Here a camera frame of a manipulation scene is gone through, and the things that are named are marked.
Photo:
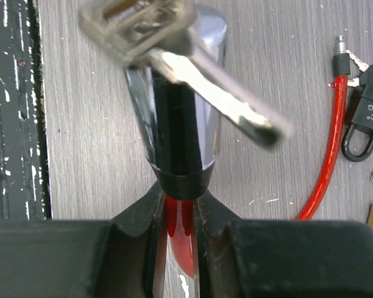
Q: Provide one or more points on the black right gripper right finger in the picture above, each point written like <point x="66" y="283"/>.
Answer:
<point x="235" y="257"/>

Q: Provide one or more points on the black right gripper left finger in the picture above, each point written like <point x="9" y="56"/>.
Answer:
<point x="121" y="257"/>

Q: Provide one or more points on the red cable lock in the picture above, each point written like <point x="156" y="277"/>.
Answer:
<point x="181" y="132"/>

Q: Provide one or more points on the black padlock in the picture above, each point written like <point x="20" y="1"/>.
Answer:
<point x="359" y="116"/>

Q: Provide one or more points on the cable lock keys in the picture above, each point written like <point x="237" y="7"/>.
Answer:
<point x="160" y="34"/>

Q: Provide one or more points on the black-headed key bunch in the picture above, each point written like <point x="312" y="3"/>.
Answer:
<point x="360" y="66"/>

